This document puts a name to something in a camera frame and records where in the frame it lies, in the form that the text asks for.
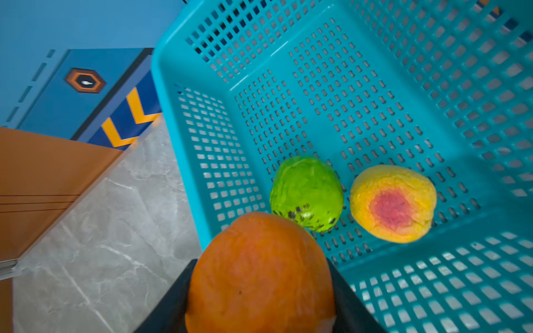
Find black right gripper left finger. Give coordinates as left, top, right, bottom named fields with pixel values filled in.
left=134, top=259, right=198, bottom=333

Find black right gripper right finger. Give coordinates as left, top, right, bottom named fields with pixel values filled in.
left=327, top=259, right=387, bottom=333

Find orange tangerine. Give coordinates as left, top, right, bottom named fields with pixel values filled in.
left=185, top=212, right=337, bottom=332

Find red yellow peach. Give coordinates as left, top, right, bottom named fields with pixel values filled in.
left=350, top=165, right=437, bottom=244

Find green apple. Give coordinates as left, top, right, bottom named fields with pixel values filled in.
left=269, top=156, right=344, bottom=233

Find teal plastic basket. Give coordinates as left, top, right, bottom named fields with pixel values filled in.
left=151, top=1, right=532, bottom=332

